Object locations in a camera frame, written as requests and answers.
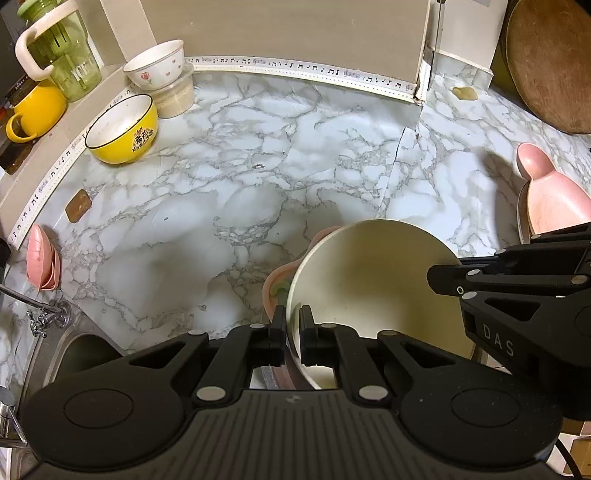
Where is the round wooden cutting board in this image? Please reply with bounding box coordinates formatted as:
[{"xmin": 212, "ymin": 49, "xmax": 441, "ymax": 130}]
[{"xmin": 505, "ymin": 0, "xmax": 591, "ymax": 136}]

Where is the white floral bowl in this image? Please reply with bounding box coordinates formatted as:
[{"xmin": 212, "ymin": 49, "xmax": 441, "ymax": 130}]
[{"xmin": 123, "ymin": 39, "xmax": 186, "ymax": 90}]

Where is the cream plastic bowl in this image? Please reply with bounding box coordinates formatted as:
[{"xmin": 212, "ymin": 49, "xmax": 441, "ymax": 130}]
[{"xmin": 285, "ymin": 219, "xmax": 483, "ymax": 391}]

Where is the black cable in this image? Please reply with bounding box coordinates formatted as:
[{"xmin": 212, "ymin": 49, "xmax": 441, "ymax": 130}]
[{"xmin": 556, "ymin": 436, "xmax": 585, "ymax": 478}]

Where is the steel sink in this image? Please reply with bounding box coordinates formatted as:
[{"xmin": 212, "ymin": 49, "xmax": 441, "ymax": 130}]
[{"xmin": 18, "ymin": 309, "xmax": 125, "ymax": 462}]

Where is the green glass pitcher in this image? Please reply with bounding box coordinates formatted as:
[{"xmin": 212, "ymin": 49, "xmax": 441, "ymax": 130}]
[{"xmin": 15, "ymin": 0, "xmax": 103, "ymax": 103}]

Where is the pink rice scoop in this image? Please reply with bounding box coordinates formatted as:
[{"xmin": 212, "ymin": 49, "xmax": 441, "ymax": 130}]
[{"xmin": 515, "ymin": 142, "xmax": 591, "ymax": 236}]

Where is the black appliance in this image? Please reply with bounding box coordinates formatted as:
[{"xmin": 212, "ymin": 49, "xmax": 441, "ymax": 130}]
[{"xmin": 0, "ymin": 74, "xmax": 28, "ymax": 175}]

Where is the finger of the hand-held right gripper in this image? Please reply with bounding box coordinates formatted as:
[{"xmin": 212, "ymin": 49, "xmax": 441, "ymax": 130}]
[
  {"xmin": 427, "ymin": 258, "xmax": 591, "ymax": 301},
  {"xmin": 496, "ymin": 227, "xmax": 591, "ymax": 263}
]

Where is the yellow bowl with print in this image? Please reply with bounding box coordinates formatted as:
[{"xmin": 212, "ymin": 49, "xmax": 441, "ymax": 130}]
[{"xmin": 84, "ymin": 93, "xmax": 159, "ymax": 164}]

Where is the steel sink fitting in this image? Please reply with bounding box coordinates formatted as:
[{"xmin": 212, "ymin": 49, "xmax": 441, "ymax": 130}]
[{"xmin": 0, "ymin": 388, "xmax": 28, "ymax": 450}]

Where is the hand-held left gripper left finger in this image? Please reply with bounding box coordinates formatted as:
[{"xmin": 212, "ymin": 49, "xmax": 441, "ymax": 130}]
[{"xmin": 124, "ymin": 305, "xmax": 288, "ymax": 404}]

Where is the steel faucet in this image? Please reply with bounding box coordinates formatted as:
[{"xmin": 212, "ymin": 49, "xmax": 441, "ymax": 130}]
[{"xmin": 0, "ymin": 281, "xmax": 72, "ymax": 340}]

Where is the music note edge strip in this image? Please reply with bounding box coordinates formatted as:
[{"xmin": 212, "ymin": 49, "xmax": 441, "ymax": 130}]
[{"xmin": 7, "ymin": 55, "xmax": 423, "ymax": 250}]

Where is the brown rectangular pad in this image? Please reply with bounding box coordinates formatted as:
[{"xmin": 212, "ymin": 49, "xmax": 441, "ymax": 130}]
[{"xmin": 65, "ymin": 189, "xmax": 92, "ymax": 222}]

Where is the clear plastic container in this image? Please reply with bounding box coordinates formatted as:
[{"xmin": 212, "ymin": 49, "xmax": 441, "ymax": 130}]
[{"xmin": 154, "ymin": 62, "xmax": 197, "ymax": 118}]

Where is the pink plastic dish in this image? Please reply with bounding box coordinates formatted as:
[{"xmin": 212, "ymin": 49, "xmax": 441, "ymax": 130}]
[{"xmin": 26, "ymin": 224, "xmax": 62, "ymax": 291}]

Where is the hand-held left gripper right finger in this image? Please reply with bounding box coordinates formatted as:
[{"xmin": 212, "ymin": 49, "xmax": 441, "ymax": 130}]
[{"xmin": 299, "ymin": 305, "xmax": 462, "ymax": 403}]

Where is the yellow mug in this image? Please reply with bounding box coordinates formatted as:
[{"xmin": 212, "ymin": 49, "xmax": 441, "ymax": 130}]
[{"xmin": 4, "ymin": 78, "xmax": 69, "ymax": 143}]

